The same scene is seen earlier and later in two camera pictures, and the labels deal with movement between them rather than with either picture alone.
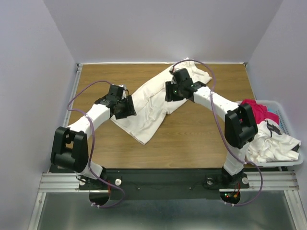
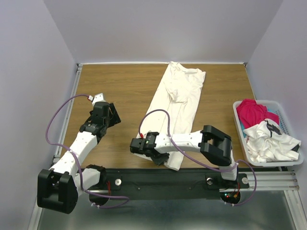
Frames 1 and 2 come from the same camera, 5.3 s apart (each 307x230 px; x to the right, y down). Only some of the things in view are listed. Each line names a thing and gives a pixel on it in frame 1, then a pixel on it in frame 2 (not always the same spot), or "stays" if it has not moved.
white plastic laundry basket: [288, 126] stays
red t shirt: [260, 111] stays
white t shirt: [163, 92] -> [172, 108]
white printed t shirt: [270, 143] stays
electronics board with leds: [230, 197] stays
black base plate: [167, 184] stays
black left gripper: [130, 110] -> [114, 118]
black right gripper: [169, 96] -> [160, 160]
